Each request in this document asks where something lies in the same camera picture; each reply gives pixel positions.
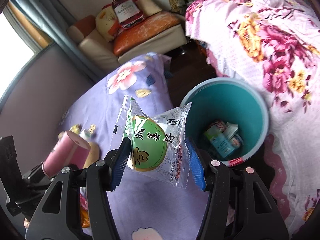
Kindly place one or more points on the orange yellow snack bag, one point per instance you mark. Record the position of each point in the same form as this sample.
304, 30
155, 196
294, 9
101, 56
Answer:
84, 212

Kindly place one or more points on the pink paper cup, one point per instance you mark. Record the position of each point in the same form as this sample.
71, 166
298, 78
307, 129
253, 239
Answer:
71, 149

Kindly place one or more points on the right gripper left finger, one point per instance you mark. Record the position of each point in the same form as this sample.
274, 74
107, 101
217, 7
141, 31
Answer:
58, 214

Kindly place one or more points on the orange sofa cushion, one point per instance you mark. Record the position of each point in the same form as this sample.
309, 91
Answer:
142, 32

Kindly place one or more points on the beige small cushion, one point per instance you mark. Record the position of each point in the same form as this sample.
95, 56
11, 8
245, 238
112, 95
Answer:
148, 7

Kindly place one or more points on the pink floral quilt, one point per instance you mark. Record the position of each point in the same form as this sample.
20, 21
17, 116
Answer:
273, 45

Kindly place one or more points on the yellow plush pillow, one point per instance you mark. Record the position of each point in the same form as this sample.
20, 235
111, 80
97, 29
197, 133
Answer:
107, 23

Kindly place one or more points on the brown coconut shell bowl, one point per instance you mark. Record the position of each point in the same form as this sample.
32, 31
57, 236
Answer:
93, 156

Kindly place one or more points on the cream leather sofa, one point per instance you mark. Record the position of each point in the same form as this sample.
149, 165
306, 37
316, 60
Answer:
108, 46

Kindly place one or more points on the grey window curtain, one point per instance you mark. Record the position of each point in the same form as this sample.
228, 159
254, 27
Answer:
54, 19

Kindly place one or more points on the blue milk carton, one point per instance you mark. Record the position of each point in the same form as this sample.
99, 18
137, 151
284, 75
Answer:
224, 137

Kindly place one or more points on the clear plastic water bottle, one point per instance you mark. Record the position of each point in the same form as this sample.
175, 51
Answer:
86, 134

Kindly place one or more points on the teal trash bin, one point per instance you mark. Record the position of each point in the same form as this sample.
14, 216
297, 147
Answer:
228, 100

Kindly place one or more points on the green clear pastry wrapper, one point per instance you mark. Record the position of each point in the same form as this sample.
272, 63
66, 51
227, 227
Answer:
157, 144

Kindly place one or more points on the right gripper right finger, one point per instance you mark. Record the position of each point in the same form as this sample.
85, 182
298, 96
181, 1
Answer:
239, 204

